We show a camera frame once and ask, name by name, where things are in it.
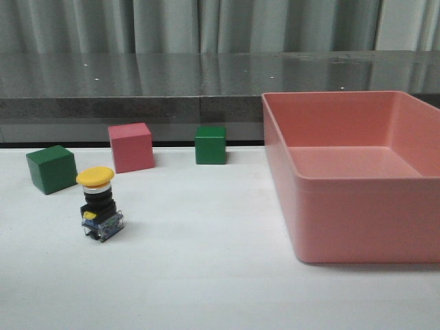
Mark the yellow push button switch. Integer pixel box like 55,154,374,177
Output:
76,166,124,242

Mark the right green cube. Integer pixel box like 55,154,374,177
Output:
195,126,226,164

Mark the green cube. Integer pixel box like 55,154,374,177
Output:
26,145,78,195
195,126,226,164

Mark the pink cube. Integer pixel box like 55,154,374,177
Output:
107,122,155,174

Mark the pink plastic bin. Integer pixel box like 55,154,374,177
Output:
262,91,439,263

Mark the left green cube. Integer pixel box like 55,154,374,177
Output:
26,145,78,195

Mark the grey-green curtain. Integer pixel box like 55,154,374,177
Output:
1,1,439,54

